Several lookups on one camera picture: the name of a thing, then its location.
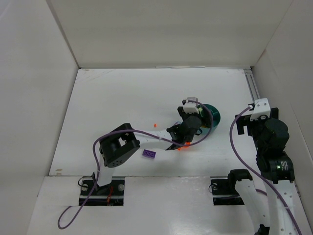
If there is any orange round dish lego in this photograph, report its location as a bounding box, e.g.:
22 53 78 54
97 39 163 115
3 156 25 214
178 142 191 151

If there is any dark purple long lego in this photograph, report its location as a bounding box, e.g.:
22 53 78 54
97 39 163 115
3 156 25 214
142 149 156 159

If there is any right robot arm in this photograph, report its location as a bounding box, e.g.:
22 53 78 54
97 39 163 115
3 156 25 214
228 104 302 235

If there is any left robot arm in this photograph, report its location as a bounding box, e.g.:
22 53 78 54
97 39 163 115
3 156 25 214
94 102 214 187

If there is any teal round divided container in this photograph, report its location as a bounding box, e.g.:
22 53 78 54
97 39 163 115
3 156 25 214
199 104 221 135

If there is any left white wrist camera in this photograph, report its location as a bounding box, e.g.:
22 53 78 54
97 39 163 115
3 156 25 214
182 97 199 114

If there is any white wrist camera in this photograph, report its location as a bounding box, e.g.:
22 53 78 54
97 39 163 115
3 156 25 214
249 98 271 121
182 97 199 114

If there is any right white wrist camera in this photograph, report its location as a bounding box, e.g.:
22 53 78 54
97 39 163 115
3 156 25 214
249 98 271 121

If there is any aluminium rail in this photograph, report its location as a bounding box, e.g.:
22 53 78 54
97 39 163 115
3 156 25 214
244 69 295 198

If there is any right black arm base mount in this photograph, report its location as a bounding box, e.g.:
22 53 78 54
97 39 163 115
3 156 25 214
208 169 252 206

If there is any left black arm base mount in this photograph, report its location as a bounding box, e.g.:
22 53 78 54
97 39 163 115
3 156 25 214
77 176 125 207

